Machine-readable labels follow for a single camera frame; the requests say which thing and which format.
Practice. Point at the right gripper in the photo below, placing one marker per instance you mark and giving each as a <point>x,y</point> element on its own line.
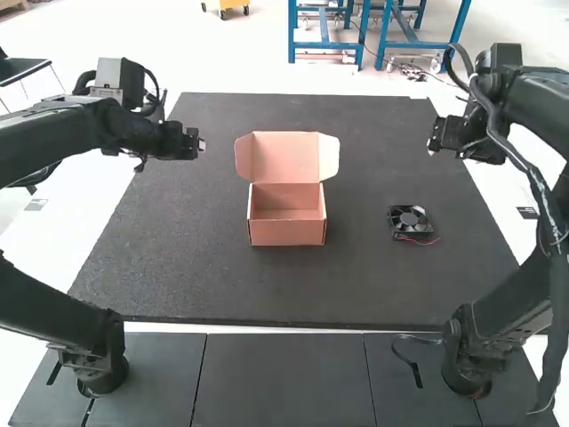
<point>450,133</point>

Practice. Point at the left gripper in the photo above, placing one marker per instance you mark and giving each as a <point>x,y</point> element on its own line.
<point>182,140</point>

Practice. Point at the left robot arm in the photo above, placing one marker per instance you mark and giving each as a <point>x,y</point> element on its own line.
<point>66,124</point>

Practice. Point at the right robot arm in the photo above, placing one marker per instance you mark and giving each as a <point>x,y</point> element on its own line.
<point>533,93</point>

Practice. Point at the cardboard box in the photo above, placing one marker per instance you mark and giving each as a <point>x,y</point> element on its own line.
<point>286,227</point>

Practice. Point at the black square fan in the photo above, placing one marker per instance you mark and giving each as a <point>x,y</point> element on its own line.
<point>411,219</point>

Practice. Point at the black mat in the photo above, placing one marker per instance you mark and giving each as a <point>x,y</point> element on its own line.
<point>178,244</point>

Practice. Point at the yellow wheeled cart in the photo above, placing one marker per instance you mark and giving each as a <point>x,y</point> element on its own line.
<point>231,3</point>

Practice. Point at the dark base panel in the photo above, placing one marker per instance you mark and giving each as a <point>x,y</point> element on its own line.
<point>284,378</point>
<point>400,400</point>
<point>155,378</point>

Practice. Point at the blue frame workbench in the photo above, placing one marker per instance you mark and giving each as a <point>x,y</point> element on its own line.
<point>326,44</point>
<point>413,43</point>

